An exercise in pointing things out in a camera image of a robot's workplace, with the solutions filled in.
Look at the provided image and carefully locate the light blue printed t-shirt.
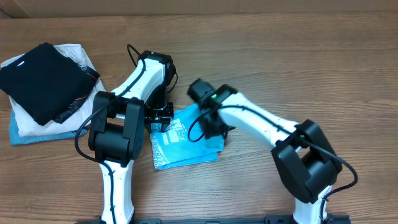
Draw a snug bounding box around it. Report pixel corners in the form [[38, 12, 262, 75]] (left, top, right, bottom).
[[150, 104, 224, 170]]

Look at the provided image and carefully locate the folded blue denim garment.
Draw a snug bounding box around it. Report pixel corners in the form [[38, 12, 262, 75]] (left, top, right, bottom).
[[9, 111, 77, 146]]

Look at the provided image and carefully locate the folded black garment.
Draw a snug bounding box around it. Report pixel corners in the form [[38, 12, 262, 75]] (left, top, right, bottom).
[[1, 43, 100, 126]]

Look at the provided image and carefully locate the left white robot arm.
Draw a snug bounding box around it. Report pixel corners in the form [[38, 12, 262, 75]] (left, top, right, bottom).
[[88, 50, 176, 223]]

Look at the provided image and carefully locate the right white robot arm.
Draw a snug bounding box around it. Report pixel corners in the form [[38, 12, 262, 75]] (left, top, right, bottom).
[[187, 83, 350, 223]]

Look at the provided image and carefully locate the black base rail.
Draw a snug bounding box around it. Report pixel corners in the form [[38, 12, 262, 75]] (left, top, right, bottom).
[[76, 215, 351, 224]]

